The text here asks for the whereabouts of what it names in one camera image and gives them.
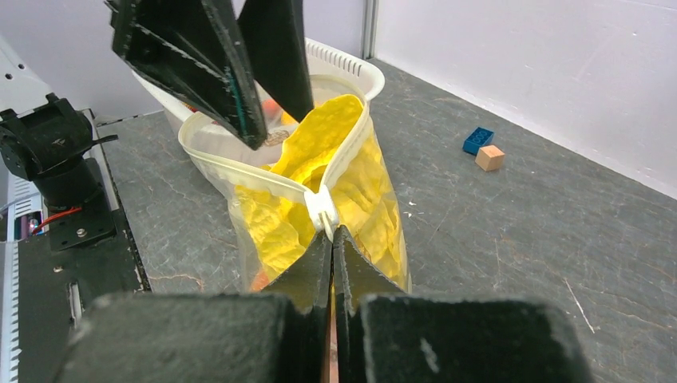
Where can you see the blue lego brick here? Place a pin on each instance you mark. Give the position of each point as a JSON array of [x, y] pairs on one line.
[[479, 138]]

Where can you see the clear polka dot zip bag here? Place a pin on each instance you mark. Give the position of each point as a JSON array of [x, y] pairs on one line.
[[227, 163]]

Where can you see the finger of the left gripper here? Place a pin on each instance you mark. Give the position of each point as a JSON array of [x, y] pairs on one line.
[[273, 33]]

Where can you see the white plastic basket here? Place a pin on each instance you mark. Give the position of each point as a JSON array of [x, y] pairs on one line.
[[322, 59]]

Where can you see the yellow toy cabbage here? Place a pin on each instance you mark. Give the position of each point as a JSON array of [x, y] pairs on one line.
[[335, 157]]

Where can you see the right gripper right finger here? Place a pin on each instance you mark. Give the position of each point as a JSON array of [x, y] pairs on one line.
[[357, 281]]

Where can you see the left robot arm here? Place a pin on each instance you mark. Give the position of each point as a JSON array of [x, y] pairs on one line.
[[203, 53]]

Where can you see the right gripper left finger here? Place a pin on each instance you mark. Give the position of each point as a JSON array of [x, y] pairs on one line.
[[304, 354]]

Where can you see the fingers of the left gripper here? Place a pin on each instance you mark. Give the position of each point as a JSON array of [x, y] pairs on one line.
[[194, 51]]

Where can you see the wooden cube centre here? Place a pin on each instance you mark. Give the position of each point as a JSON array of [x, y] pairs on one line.
[[489, 158]]

